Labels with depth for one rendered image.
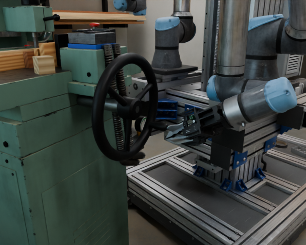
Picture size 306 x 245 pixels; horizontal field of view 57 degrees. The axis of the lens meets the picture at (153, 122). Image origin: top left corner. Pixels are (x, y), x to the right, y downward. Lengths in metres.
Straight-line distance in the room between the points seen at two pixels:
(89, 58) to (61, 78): 0.09
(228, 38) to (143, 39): 3.95
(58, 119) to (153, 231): 0.94
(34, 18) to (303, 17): 0.76
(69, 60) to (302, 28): 0.69
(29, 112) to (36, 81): 0.08
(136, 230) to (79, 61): 1.03
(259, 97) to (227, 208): 0.83
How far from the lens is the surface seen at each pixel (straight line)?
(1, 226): 1.02
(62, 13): 3.38
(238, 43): 0.78
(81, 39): 0.81
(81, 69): 0.81
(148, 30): 4.62
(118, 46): 0.81
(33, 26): 0.91
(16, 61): 0.92
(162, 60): 1.37
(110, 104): 0.78
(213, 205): 1.42
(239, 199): 1.47
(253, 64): 1.08
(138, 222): 1.63
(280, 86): 0.67
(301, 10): 0.93
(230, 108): 0.70
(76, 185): 0.94
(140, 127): 1.05
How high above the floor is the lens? 1.03
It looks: 20 degrees down
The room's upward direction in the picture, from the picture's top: straight up
